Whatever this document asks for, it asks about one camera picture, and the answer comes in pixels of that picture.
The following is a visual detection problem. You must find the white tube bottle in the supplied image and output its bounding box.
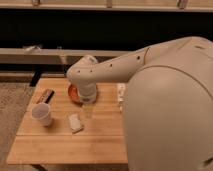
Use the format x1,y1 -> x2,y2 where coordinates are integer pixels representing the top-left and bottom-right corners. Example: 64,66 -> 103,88
117,83 -> 126,109

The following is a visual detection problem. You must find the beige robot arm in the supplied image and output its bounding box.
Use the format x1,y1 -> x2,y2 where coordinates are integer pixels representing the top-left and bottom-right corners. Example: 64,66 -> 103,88
67,37 -> 213,171

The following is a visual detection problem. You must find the wooden table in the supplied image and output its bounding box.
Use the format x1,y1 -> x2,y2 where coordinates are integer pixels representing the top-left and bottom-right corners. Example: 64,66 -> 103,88
7,78 -> 127,164

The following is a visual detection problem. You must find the orange ceramic bowl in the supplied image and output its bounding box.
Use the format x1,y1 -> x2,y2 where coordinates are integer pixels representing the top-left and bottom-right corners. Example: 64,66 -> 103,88
68,84 -> 81,104

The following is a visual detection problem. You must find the white ceramic cup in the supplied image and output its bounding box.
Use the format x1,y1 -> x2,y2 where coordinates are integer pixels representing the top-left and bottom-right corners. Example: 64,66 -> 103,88
31,103 -> 53,126

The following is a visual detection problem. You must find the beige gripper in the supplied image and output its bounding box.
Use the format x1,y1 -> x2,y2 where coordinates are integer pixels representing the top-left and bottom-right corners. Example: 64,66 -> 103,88
77,83 -> 97,103

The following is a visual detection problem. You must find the grey wall rail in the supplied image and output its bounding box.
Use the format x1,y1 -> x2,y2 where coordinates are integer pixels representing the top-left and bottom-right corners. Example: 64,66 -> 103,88
0,48 -> 126,65

